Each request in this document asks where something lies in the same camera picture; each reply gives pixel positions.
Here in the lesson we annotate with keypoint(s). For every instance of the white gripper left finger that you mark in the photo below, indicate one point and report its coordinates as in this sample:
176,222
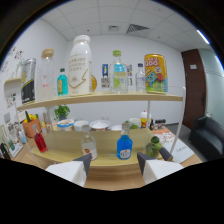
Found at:
71,170

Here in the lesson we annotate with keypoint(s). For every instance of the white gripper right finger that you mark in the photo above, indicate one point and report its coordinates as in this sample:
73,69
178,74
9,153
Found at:
158,169

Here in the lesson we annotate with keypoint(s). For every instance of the glass jar with wooden lid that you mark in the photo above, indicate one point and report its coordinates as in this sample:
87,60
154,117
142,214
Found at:
46,76

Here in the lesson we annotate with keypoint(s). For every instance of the wide white bowl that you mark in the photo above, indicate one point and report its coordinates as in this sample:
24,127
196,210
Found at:
99,125

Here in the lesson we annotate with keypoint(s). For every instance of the amber syrup bottle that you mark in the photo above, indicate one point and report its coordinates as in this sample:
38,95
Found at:
94,83

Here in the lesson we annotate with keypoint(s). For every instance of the printed noodle bowl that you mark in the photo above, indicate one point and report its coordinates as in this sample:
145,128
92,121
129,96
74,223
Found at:
65,125

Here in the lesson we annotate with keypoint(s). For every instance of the red liquid bottle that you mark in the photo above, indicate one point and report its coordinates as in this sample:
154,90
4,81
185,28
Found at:
40,141

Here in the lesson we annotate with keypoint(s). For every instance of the blue yellow wall poster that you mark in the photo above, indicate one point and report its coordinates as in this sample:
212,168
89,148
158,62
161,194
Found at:
105,75

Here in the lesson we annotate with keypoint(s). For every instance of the large yellow cartoon can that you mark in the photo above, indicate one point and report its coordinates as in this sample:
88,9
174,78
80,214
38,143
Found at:
156,75

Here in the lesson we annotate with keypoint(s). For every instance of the wooden wall shelf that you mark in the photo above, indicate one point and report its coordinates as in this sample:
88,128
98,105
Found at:
11,81

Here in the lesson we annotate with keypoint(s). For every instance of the small teal bottle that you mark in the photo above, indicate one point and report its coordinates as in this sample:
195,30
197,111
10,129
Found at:
62,85

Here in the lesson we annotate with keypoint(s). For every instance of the large white milk bottle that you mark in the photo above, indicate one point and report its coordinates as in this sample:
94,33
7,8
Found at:
80,66

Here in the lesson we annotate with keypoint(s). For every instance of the ceiling air vent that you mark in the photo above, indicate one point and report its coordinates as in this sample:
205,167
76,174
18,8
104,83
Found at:
137,28

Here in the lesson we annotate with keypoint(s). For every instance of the green cup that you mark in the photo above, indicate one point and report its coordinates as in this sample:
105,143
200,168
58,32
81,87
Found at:
134,122

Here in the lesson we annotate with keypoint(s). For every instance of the black cylinder tool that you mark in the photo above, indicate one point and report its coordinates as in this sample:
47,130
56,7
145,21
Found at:
166,154

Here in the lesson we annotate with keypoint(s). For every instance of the clear bottle with blue cap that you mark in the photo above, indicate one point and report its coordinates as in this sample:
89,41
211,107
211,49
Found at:
140,80

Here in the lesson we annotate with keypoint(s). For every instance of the blue liquid bottle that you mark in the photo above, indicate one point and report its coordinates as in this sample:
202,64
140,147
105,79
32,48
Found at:
124,146

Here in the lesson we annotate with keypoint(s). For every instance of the clear bottle with green cap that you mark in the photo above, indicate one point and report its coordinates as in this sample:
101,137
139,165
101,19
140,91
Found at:
118,75

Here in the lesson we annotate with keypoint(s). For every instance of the small light blue bottle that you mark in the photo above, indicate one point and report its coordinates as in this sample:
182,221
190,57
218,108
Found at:
22,136

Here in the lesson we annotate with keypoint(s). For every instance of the brown door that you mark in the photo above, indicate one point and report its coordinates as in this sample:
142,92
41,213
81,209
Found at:
194,88

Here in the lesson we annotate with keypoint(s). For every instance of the green potted plant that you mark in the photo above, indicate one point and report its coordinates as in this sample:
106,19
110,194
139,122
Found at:
62,111

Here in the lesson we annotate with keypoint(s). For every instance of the black bag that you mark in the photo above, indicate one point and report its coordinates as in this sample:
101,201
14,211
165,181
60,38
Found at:
4,150

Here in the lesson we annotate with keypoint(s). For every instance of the large black yellow can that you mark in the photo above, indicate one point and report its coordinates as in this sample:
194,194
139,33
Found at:
28,81

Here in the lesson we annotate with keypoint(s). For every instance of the black sofa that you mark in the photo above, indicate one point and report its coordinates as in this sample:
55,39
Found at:
208,136

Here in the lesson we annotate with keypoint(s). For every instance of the orange pot with utensils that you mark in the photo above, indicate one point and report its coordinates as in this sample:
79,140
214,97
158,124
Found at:
31,126

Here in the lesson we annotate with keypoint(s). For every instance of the white notebook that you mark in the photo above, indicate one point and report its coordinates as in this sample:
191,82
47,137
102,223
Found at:
178,146

